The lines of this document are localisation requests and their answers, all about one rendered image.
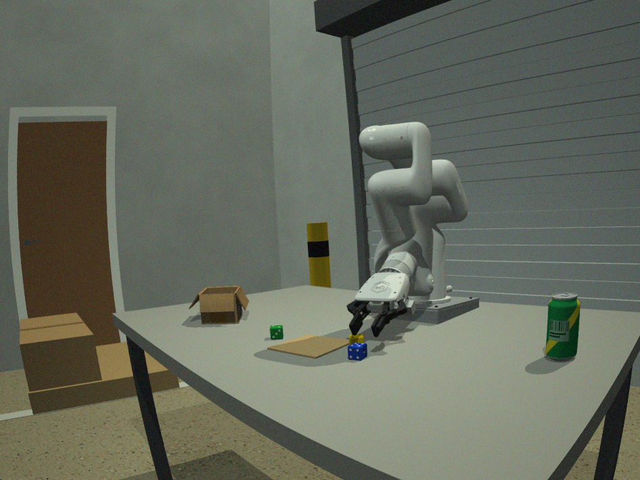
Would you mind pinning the green drink can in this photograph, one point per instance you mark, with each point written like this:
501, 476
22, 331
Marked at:
562, 327

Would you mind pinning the blue die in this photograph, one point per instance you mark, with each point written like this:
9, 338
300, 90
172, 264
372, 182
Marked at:
357, 351

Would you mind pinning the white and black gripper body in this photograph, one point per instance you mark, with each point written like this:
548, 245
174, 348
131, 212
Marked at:
386, 286

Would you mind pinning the tan square mat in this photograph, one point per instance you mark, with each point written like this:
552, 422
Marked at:
310, 346

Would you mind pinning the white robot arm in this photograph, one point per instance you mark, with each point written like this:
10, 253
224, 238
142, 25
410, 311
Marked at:
423, 258

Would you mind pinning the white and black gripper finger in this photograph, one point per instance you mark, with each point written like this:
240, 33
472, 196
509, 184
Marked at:
387, 315
355, 308

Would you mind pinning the brown cardboard box with flaps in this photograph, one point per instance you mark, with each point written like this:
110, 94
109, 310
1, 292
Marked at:
221, 306

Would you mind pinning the green die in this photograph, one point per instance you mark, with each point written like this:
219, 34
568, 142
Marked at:
276, 331

